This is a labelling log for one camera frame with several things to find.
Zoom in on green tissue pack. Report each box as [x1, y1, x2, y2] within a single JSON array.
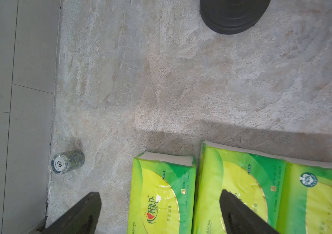
[[127, 151, 197, 234], [276, 162, 332, 234], [193, 141, 286, 234]]

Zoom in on stack of poker chips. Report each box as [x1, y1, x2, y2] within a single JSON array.
[[51, 149, 85, 175]]

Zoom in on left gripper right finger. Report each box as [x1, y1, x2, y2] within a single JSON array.
[[219, 190, 278, 234]]

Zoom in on glitter microphone on black stand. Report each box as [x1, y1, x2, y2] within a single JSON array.
[[200, 0, 270, 35]]

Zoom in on green tissue pack right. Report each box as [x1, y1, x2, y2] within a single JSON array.
[[276, 162, 332, 234]]

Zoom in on green tissue pack left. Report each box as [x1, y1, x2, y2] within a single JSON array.
[[127, 151, 197, 234]]

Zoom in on green tissue pack middle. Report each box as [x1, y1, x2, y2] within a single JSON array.
[[193, 141, 286, 234]]

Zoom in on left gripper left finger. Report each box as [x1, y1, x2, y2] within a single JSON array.
[[42, 192, 102, 234]]

